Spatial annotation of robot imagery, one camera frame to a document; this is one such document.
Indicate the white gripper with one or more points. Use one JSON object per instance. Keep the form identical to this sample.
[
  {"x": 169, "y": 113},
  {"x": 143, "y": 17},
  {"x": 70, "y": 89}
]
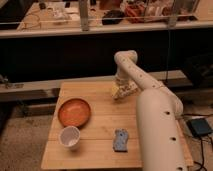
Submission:
[{"x": 122, "y": 88}]

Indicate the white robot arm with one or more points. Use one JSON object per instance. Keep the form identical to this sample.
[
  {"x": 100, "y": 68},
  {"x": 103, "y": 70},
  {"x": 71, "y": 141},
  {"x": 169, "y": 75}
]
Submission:
[{"x": 156, "y": 108}]

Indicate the blue sponge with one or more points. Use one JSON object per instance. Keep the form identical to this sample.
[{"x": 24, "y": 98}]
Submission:
[{"x": 120, "y": 140}]

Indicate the black bag on shelf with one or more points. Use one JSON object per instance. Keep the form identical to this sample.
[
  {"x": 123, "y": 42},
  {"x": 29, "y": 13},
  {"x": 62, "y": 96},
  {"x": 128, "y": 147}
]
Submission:
[{"x": 112, "y": 17}]

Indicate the white cup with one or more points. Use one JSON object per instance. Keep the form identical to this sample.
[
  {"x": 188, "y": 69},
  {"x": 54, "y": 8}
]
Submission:
[{"x": 69, "y": 137}]

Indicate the red object on shelf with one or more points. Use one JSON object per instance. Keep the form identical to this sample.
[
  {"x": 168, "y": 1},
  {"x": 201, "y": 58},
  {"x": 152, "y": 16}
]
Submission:
[{"x": 135, "y": 13}]

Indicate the black power adapter box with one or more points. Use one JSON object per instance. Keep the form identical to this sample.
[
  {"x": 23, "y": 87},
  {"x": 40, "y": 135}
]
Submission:
[{"x": 199, "y": 127}]

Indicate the metal shelf post right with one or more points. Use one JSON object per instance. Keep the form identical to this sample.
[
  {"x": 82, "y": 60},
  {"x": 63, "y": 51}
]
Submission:
[{"x": 172, "y": 19}]

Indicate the metal shelf post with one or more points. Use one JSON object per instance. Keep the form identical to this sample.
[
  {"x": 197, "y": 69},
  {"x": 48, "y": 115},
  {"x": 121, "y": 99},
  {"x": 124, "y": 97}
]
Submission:
[
  {"x": 172, "y": 19},
  {"x": 83, "y": 9}
]

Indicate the metal shelf post left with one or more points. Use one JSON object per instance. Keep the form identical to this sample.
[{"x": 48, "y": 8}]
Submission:
[{"x": 83, "y": 9}]

